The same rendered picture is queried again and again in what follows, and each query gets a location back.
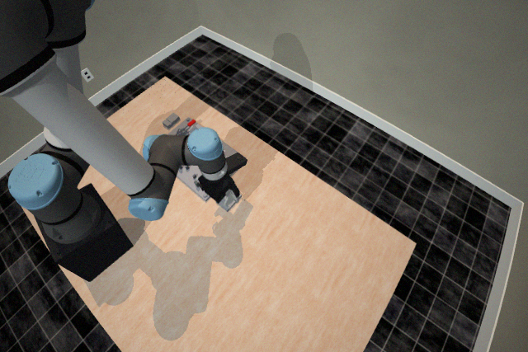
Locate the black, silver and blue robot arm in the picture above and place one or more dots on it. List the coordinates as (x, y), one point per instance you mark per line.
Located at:
(46, 184)

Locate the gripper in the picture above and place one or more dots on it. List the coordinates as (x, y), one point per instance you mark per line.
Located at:
(220, 189)

